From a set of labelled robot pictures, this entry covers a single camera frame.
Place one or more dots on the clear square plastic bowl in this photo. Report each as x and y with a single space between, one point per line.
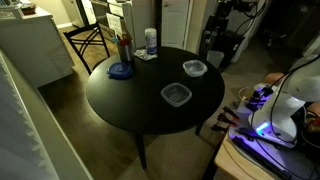
176 94
194 68

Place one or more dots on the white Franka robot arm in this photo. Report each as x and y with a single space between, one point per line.
283 106

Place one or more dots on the red bowl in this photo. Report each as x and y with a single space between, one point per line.
28 8

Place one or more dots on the round black wooden table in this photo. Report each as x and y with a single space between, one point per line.
140 100

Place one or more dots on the patterned folded cloth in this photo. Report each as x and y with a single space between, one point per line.
145 55

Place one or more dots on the blue round plastic lid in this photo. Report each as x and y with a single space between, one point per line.
119 70

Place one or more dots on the metal utensil cup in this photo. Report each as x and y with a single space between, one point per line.
126 52

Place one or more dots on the white wipes canister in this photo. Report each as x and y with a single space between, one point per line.
151 40

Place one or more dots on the white trash bin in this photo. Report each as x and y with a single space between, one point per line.
215 59

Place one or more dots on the utensils in cup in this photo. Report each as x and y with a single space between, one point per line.
122 39

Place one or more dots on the white panel door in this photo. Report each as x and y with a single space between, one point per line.
175 23

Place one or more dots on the white paper sign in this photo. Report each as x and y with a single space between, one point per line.
114 24

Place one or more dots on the black floor appliance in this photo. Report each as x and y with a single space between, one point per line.
221 36

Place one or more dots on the black metal chair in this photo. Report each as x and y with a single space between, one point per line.
87 40

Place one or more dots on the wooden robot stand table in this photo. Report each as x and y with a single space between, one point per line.
230 163

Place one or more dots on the white kitchen counter cabinet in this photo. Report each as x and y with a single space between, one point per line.
30 50

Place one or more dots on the white window blinds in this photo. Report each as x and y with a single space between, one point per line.
23 133

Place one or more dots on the grey robot mounting plate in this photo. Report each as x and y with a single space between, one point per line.
286 160

